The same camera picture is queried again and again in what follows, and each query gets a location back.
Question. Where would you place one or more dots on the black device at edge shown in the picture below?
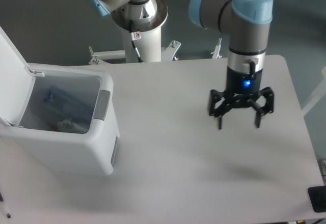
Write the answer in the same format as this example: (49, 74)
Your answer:
(317, 198)

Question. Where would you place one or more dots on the white wrapper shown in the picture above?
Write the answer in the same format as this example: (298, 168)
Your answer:
(69, 126)

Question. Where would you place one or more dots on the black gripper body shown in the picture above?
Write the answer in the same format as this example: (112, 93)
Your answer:
(241, 86)

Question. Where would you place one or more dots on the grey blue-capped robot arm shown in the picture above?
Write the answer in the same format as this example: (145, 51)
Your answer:
(246, 22)

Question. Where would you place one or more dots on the white trash can lid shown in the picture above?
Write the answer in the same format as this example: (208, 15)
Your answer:
(17, 82)

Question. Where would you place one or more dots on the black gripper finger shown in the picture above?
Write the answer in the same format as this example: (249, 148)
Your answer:
(261, 111)
(219, 104)

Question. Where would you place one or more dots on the black white pen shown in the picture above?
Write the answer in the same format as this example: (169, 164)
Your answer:
(5, 207)

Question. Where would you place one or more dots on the white trash can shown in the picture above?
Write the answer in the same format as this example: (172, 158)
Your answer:
(91, 153)

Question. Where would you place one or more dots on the white frame at right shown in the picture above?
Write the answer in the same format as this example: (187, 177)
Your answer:
(315, 96)

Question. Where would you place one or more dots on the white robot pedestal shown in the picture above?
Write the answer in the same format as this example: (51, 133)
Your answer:
(140, 27)

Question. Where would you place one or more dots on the clear blue plastic bottle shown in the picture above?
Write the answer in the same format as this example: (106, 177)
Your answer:
(60, 105)

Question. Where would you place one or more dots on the white metal base frame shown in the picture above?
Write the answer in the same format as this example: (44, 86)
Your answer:
(166, 54)

